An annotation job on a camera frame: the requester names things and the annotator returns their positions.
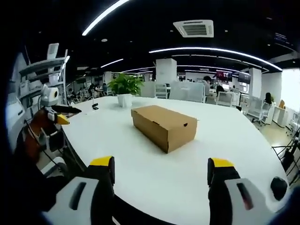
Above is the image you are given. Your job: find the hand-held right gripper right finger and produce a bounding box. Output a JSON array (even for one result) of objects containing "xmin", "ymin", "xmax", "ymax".
[{"xmin": 207, "ymin": 157, "xmax": 280, "ymax": 225}]

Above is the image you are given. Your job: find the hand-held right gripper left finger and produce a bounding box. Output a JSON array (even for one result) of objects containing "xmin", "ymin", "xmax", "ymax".
[{"xmin": 42, "ymin": 156, "xmax": 116, "ymax": 225}]

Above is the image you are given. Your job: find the brown cardboard shoe box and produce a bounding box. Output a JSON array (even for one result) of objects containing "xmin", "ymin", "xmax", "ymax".
[{"xmin": 130, "ymin": 105, "xmax": 198, "ymax": 154}]

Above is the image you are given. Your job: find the white storage shelf rack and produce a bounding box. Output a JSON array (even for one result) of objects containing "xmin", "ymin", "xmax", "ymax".
[{"xmin": 18, "ymin": 43, "xmax": 71, "ymax": 107}]

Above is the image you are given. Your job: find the black round object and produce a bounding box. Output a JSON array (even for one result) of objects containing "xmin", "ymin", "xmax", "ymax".
[{"xmin": 270, "ymin": 177, "xmax": 289, "ymax": 201}]

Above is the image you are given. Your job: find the green potted plant white pot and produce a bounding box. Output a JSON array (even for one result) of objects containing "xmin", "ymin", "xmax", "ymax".
[{"xmin": 107, "ymin": 73, "xmax": 145, "ymax": 108}]

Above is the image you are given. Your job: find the short ceiling light strip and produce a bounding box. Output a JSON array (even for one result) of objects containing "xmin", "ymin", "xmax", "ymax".
[{"xmin": 100, "ymin": 58, "xmax": 124, "ymax": 69}]

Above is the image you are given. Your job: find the black tripod stand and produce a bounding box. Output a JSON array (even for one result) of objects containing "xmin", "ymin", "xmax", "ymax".
[{"xmin": 271, "ymin": 135, "xmax": 300, "ymax": 180}]

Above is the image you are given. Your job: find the long curved ceiling light strip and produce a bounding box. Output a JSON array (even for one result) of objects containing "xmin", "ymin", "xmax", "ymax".
[
  {"xmin": 148, "ymin": 47, "xmax": 283, "ymax": 71},
  {"xmin": 82, "ymin": 0, "xmax": 131, "ymax": 37}
]

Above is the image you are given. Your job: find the white square pillar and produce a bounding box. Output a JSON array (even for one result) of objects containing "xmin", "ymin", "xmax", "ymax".
[
  {"xmin": 248, "ymin": 67, "xmax": 262, "ymax": 94},
  {"xmin": 155, "ymin": 58, "xmax": 178, "ymax": 85}
]

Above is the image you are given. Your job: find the white mesh office chair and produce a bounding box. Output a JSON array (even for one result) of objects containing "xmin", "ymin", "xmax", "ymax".
[{"xmin": 168, "ymin": 81, "xmax": 205, "ymax": 103}]

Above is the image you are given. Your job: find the white ceiling air conditioner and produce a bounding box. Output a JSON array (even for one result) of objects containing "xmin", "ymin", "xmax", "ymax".
[{"xmin": 172, "ymin": 19, "xmax": 215, "ymax": 38}]

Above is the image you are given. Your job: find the wall screen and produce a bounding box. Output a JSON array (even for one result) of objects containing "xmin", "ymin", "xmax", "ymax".
[
  {"xmin": 216, "ymin": 71, "xmax": 233, "ymax": 81},
  {"xmin": 238, "ymin": 72, "xmax": 251, "ymax": 83}
]

